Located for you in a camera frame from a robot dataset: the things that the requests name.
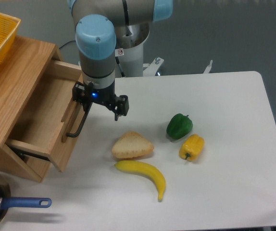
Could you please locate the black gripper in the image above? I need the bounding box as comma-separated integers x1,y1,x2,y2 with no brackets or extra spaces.
72,82,129,121

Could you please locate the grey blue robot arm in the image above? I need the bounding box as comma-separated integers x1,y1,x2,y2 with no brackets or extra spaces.
68,0,174,117

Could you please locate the wooden drawer cabinet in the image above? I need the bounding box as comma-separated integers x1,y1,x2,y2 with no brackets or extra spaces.
0,35,64,183

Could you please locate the triangular bread piece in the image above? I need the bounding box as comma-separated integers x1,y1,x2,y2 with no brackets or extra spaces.
111,131,154,159

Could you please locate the yellow banana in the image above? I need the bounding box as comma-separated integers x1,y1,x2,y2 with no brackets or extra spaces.
114,160,166,202

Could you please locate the green bell pepper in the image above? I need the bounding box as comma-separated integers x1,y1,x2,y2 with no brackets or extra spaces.
166,113,193,140

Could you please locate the yellow bell pepper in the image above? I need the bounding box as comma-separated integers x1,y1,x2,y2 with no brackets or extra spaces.
179,134,205,162

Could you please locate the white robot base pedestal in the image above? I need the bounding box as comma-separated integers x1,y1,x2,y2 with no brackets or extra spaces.
115,23,150,77

